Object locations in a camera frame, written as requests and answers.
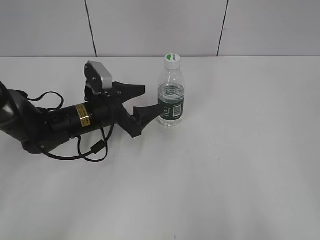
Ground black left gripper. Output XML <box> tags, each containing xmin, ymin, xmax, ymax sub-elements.
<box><xmin>84</xmin><ymin>81</ymin><xmax>162</xmax><ymax>138</ymax></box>

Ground clear green-label water bottle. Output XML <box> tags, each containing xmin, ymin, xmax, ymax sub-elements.
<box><xmin>157</xmin><ymin>68</ymin><xmax>185</xmax><ymax>127</ymax></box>

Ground white green bottle cap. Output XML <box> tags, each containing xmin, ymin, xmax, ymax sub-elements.
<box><xmin>164</xmin><ymin>53</ymin><xmax>181</xmax><ymax>70</ymax></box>

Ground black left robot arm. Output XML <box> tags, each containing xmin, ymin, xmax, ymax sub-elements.
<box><xmin>0</xmin><ymin>82</ymin><xmax>164</xmax><ymax>155</ymax></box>

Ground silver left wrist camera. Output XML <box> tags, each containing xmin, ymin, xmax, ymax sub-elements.
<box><xmin>84</xmin><ymin>60</ymin><xmax>113</xmax><ymax>95</ymax></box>

